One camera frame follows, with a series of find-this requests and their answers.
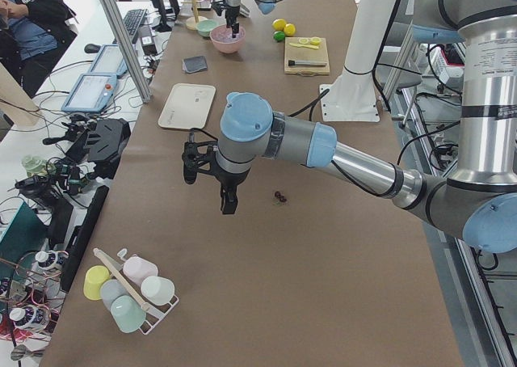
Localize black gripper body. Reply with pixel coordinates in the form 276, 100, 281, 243
182, 128, 249, 193
212, 0, 240, 23

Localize clear ice cubes pile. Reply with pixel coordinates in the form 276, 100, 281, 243
212, 25, 246, 44

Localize dark cherries pair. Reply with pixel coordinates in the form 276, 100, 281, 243
274, 191, 287, 204

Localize wooden cup stand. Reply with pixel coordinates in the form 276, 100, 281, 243
186, 0, 207, 31

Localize pink cup on rack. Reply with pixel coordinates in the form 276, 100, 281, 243
122, 255, 158, 287

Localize white cup on rack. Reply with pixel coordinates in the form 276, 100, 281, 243
141, 276, 175, 306

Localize white cup rack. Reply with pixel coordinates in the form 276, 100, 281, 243
93, 248, 180, 335

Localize grey cup on rack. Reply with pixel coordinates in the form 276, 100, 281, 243
100, 279, 127, 310

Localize mint cup on rack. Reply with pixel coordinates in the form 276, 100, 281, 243
110, 295, 146, 333

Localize yellow cup on rack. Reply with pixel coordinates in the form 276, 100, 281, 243
83, 265, 111, 301

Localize pink bowl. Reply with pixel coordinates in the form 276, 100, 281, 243
210, 26, 246, 54

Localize mint green bowl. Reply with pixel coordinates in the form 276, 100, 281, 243
196, 19, 218, 37

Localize yellow lemon outer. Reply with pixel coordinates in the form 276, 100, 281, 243
271, 19, 287, 32

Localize green lime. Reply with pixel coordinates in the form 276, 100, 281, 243
273, 31, 285, 42

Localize cream rabbit tray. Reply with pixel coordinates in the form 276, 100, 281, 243
158, 83, 216, 129

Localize yellow lemon near board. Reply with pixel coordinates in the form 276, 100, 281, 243
283, 23, 296, 36

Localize grey folded cloth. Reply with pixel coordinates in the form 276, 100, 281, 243
182, 56, 208, 74

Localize wooden cutting board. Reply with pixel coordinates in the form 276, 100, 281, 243
284, 37, 330, 75

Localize steel muddler black tip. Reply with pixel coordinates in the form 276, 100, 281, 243
288, 60, 327, 67

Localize yellow plastic knife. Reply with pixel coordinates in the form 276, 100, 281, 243
288, 42, 320, 50

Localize black monitor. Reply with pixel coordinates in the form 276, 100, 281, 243
150, 0, 180, 32

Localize lemon slice upper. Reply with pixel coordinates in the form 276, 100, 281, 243
309, 37, 322, 45

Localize black keyboard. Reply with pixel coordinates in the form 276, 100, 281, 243
123, 9, 147, 36

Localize teach pendant lower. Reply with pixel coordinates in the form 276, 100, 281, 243
61, 72, 118, 113

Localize teach pendant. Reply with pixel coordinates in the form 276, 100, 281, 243
89, 44, 128, 78
61, 72, 118, 113

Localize teach pendant upper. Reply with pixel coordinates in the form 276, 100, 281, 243
89, 44, 128, 78

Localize seated person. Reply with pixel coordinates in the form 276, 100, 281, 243
1, 0, 77, 97

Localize aluminium frame post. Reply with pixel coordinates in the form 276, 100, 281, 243
99, 0, 151, 103

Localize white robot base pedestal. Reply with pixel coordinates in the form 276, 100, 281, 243
322, 0, 398, 123

